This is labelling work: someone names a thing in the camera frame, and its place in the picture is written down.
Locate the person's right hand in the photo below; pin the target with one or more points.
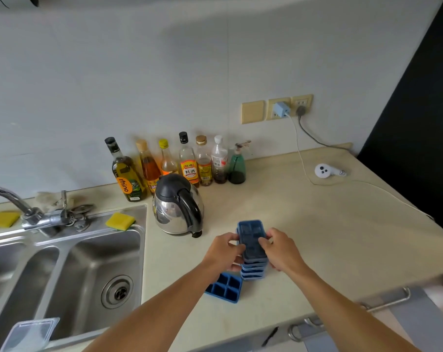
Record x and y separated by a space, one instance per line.
285 252

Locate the person's left hand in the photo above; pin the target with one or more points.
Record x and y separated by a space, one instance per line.
219 254

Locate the person's right thumb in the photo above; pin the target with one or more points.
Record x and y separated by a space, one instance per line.
273 233

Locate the person's left thumb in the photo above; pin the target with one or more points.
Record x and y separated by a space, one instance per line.
231 237

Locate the blue ice cube tray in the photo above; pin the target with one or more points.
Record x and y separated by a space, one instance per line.
223 287
251 236
253 278
254 265
254 274
254 269

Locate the person's right forearm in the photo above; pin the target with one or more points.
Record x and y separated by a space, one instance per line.
338 311

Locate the person's left forearm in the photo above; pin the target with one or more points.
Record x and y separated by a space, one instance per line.
159 311

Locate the stainless steel electric kettle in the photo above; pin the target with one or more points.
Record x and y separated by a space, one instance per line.
173 210

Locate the green spray bottle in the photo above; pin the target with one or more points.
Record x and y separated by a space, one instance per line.
237 170

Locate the white cap dark sauce bottle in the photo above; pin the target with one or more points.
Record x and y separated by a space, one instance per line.
220 163

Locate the gold cap sauce bottle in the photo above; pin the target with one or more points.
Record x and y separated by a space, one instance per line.
205 166

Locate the white handheld controller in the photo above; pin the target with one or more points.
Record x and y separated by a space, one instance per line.
323 170

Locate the black cap yellow label bottle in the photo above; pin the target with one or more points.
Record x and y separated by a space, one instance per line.
189 166

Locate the yellow cap glass bottle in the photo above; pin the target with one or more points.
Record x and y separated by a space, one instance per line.
167 163

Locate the black pen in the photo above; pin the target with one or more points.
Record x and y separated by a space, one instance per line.
269 337

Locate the amber oil bottle beige cap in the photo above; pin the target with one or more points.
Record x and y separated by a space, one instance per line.
148 168

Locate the yellow sponge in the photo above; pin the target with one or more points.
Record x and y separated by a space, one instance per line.
119 221
1 219

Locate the olive oil bottle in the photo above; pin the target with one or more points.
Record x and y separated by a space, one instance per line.
128 181

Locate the light blue charger adapter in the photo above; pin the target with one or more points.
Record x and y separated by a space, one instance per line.
280 109

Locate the grey plug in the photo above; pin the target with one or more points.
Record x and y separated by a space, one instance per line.
301 110

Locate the metal sink drain strainer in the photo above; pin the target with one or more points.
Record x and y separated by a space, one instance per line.
117 291

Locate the stainless steel double sink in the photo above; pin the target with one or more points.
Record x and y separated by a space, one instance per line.
82 267

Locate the grey cabinet drawer front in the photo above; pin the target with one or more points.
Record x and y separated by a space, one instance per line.
423 318

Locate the chrome sink faucet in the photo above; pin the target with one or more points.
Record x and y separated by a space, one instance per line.
34 216

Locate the clear plastic container lid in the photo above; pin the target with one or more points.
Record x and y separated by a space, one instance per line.
29 335

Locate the beige wall socket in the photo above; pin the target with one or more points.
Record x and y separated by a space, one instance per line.
269 115
304 100

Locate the beige blank wall plate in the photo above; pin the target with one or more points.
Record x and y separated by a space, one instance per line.
253 112

